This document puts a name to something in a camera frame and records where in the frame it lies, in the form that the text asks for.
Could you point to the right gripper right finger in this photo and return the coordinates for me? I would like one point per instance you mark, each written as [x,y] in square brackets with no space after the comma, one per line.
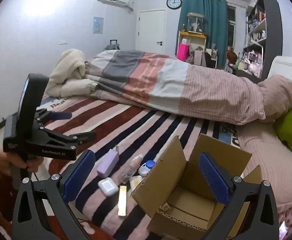
[261,218]

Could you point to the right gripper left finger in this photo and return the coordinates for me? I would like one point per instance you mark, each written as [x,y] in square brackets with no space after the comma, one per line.
[30,220]

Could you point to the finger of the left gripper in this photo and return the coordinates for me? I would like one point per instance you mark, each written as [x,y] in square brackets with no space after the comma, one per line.
[85,137]
[43,116]

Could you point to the purple rectangular box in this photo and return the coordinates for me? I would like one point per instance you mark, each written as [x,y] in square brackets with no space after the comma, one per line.
[108,163]

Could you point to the cardboard box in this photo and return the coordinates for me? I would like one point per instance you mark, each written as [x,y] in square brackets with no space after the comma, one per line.
[175,194]

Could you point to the person's left hand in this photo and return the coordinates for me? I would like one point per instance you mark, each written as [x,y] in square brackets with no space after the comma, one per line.
[7,160]

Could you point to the white earbuds case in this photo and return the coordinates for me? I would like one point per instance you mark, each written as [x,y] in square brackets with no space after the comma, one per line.
[108,187]

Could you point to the cream folded blanket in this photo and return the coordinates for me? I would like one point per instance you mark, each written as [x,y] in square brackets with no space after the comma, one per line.
[68,76]

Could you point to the striped fleece blanket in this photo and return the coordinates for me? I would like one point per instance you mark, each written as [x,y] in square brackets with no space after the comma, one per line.
[133,131]

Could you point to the gold rectangular bar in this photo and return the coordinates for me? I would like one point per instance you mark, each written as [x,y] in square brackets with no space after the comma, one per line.
[122,201]

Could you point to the clear pump bottle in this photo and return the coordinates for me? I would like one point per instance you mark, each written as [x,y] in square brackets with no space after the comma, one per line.
[130,169]

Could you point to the pink striped bed sheet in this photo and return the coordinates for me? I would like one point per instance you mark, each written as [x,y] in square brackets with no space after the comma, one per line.
[274,158]

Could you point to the small cream packet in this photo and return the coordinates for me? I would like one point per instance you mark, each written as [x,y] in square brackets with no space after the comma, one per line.
[134,182]

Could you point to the blue white contact lens case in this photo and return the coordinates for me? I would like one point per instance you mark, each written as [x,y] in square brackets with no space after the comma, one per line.
[146,168]

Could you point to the black suitcase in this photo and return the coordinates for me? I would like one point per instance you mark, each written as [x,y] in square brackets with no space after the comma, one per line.
[113,45]

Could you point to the patchwork striped duvet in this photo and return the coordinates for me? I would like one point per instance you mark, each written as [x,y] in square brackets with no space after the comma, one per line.
[165,83]

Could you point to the pink striped pillow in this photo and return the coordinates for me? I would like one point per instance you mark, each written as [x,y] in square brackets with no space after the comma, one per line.
[277,97]

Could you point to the white door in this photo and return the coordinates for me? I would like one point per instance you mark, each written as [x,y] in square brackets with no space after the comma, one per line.
[151,31]

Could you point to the pink gift bag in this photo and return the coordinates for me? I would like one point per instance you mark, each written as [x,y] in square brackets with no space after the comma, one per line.
[182,52]

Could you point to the yellow top cabinet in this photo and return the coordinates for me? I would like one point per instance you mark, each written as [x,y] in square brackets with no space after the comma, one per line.
[194,40]

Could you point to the glass display case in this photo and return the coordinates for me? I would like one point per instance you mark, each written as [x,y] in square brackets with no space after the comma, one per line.
[195,22]

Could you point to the teal curtain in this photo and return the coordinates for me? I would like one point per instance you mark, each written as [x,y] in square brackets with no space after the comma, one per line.
[215,23]

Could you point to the tall dark bookshelf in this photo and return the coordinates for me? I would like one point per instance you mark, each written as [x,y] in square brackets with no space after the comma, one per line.
[264,39]

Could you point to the blue wall poster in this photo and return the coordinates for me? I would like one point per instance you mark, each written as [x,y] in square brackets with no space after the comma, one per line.
[98,25]

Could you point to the round wall clock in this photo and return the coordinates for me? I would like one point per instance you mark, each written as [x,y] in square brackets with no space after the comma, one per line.
[174,4]

